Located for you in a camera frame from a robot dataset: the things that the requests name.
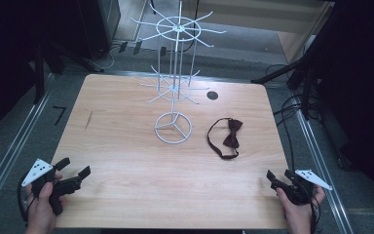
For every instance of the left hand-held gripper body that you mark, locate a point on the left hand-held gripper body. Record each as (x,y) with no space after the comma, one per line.
(39,169)

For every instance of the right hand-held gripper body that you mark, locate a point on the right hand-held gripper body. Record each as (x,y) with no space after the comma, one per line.
(300,190)

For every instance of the person's right hand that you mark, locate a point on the person's right hand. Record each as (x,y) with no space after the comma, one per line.
(297,216)

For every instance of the person's left hand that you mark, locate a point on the person's left hand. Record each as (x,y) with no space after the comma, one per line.
(42,208)

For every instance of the dark red bow tie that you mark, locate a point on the dark red bow tie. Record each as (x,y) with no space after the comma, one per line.
(232,134)

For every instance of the black metal stand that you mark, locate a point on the black metal stand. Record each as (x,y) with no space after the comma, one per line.
(39,78)
(306,83)

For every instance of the black round table grommet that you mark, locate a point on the black round table grommet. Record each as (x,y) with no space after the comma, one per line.
(212,95)

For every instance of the dark cabinet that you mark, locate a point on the dark cabinet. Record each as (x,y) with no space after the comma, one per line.
(99,26)

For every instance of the metal floor rail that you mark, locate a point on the metal floor rail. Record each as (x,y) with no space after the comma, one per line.
(322,170)
(10,155)

